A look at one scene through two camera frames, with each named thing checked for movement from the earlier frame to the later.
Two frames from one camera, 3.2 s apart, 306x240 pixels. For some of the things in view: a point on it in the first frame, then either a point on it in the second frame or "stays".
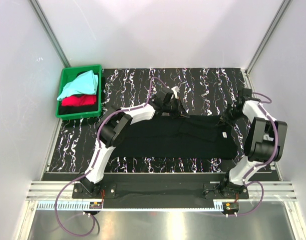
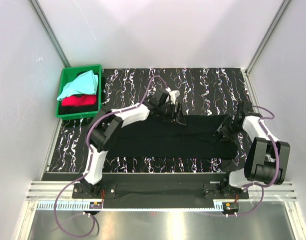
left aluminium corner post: [50, 33] stays
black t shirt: [177, 137] stays
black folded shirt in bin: [74, 109] stays
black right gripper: [224, 121] to [228, 137]
